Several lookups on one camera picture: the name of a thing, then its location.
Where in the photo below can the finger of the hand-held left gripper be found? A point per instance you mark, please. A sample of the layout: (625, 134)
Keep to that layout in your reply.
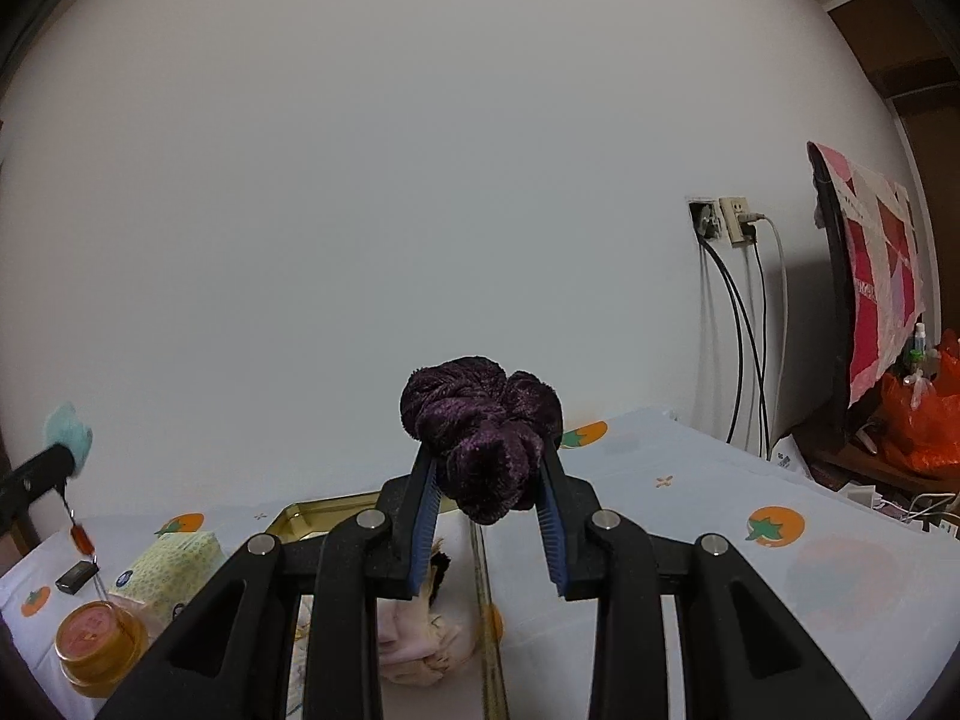
(37, 472)

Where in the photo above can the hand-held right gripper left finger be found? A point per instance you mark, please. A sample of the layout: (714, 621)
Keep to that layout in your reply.
(426, 532)

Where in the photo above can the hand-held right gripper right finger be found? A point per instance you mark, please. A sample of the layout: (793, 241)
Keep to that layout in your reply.
(551, 540)

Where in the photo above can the teal fluffy puff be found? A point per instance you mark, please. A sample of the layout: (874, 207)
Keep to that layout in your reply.
(69, 431)

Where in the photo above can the gold tin box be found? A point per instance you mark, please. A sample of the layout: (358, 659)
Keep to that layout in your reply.
(322, 514)

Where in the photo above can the purple velvet scrunchie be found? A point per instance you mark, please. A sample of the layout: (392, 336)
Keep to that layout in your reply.
(480, 435)

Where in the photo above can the pale pink cloth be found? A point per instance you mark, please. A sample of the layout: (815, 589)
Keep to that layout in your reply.
(420, 645)

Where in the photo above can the small black box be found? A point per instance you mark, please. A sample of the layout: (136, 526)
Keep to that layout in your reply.
(75, 576)

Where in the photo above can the persimmon printed sheet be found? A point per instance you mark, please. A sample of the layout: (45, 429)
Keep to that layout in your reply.
(675, 510)

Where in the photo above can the yellow patterned tissue pack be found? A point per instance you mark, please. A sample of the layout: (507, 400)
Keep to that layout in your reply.
(169, 570)

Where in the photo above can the yellow jar with orange lid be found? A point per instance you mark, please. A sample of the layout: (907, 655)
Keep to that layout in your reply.
(94, 637)

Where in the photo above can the brown wooden desk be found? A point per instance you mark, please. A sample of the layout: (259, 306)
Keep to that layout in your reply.
(840, 457)

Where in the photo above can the white charger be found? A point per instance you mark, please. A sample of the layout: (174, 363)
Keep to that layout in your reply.
(862, 496)

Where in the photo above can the black monitor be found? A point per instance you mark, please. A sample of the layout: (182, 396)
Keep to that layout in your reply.
(838, 300)

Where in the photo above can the orange plastic bag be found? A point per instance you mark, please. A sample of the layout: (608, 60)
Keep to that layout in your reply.
(915, 427)

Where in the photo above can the small spray bottle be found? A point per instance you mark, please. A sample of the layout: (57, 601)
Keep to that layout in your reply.
(919, 349)

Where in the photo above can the pink patchwork cloth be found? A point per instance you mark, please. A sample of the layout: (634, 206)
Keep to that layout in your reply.
(885, 277)

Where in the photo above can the brown wooden wardrobe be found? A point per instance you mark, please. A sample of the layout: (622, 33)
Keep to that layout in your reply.
(907, 52)

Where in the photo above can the dark open wall socket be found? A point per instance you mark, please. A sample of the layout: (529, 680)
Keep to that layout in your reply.
(703, 217)

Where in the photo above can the white wall socket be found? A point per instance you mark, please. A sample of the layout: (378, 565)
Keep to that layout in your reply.
(736, 219)

